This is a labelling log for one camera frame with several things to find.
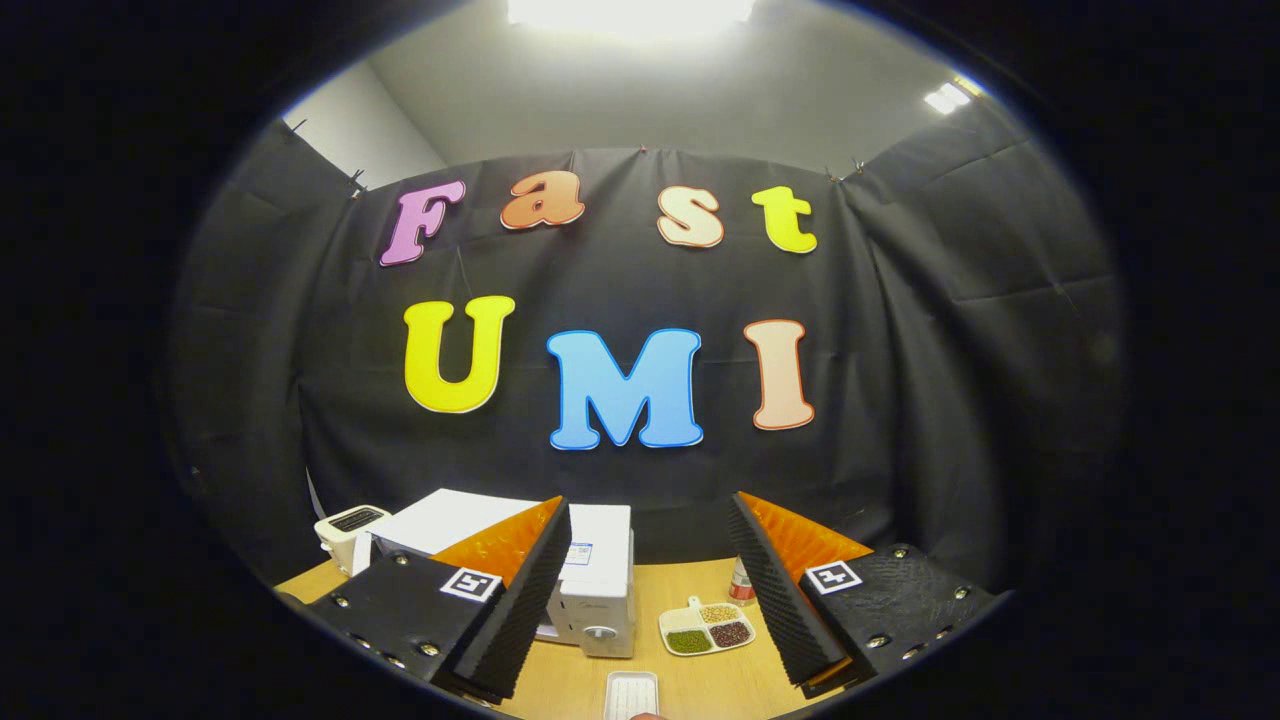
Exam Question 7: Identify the white toaster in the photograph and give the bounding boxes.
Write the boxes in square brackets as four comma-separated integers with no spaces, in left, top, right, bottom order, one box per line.
[313,504,394,579]

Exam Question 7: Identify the large ceiling light panel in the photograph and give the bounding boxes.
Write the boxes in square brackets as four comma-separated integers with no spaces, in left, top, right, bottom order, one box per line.
[505,0,758,43]

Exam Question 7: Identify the black backdrop cloth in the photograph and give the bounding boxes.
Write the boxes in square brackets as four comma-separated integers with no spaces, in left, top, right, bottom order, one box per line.
[165,98,1128,641]

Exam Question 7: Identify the white microwave oven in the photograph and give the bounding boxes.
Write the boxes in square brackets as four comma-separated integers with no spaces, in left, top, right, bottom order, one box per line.
[352,487,639,660]

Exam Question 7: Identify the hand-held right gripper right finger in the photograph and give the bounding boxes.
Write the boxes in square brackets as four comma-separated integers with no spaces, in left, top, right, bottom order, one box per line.
[726,489,1008,700]

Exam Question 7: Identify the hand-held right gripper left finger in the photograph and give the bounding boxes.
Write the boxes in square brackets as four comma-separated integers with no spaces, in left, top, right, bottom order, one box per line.
[298,494,576,706]

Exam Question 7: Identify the white sectioned dish with beans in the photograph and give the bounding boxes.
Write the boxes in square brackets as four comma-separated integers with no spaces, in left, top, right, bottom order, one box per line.
[657,596,759,659]

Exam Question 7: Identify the white rectangular tray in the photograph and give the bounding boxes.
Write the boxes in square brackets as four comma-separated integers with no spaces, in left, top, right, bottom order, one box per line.
[603,670,662,720]

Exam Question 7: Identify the small ceiling light panel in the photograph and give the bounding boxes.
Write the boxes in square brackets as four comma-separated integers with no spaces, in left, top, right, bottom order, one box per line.
[921,77,987,117]

